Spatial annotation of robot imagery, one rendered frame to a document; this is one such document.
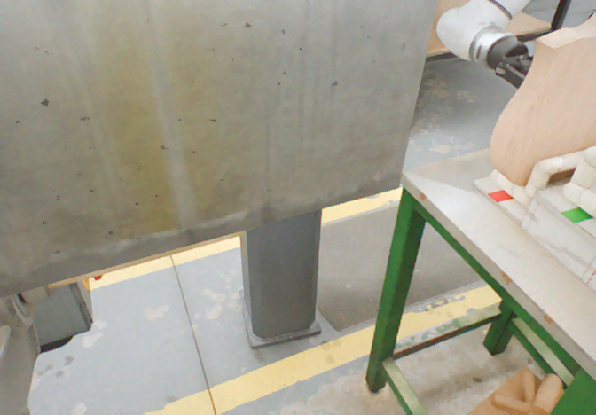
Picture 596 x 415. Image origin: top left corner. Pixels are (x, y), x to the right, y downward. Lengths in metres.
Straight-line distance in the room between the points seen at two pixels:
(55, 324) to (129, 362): 1.12
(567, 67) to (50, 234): 0.86
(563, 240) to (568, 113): 0.24
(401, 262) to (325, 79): 1.05
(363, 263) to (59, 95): 2.00
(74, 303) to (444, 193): 0.75
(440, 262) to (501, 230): 1.23
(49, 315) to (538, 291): 0.80
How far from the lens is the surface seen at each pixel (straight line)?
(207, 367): 1.86
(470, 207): 1.07
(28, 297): 0.48
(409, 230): 1.19
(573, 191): 0.99
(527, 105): 0.96
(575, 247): 0.99
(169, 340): 1.95
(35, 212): 0.25
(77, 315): 0.83
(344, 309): 1.99
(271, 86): 0.24
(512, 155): 1.00
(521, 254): 1.00
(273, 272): 1.59
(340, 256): 2.18
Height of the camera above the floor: 1.58
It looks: 39 degrees down
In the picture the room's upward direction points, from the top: 1 degrees clockwise
